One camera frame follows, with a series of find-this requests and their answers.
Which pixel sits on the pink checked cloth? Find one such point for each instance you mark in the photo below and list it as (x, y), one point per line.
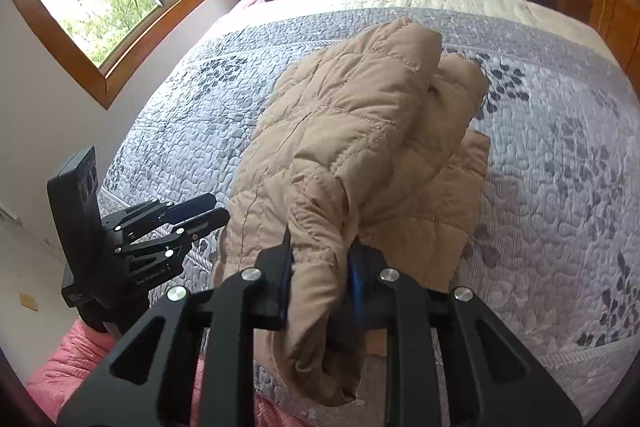
(285, 412)

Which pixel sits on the wooden cabinet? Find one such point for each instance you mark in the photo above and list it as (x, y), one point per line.
(590, 2)

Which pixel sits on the grey leaf-print quilted bedspread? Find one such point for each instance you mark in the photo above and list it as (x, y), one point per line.
(550, 207)

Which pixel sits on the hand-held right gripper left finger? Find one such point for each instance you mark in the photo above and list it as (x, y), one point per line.
(280, 292)

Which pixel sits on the person's left forearm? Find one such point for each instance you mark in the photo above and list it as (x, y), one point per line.
(65, 362)

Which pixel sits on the yellow wall socket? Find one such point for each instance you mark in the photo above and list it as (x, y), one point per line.
(28, 300)

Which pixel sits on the tan quilted jacket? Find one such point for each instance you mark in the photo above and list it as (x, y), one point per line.
(340, 132)

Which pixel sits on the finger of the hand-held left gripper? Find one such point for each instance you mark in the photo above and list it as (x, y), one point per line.
(185, 209)
(205, 222)

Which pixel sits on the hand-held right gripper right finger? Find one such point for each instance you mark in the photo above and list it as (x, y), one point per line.
(356, 287)

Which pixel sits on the cream blanket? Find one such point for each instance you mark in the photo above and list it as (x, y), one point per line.
(500, 7)

